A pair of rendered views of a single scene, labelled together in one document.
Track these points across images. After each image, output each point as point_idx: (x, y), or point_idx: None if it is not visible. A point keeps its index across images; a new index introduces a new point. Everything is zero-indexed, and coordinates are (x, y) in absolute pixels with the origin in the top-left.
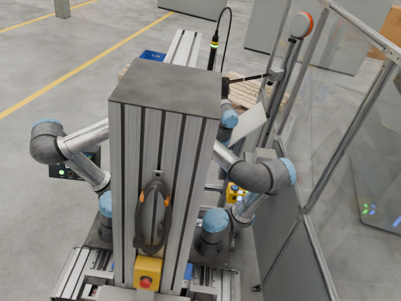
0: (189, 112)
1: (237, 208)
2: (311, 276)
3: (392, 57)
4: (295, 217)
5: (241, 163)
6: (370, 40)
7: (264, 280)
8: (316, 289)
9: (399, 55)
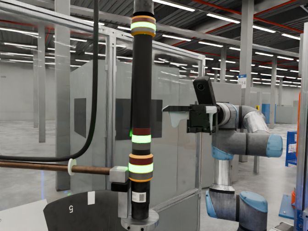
0: None
1: (231, 182)
2: (155, 228)
3: (116, 35)
4: None
5: (255, 110)
6: (78, 25)
7: None
8: (163, 221)
9: (122, 32)
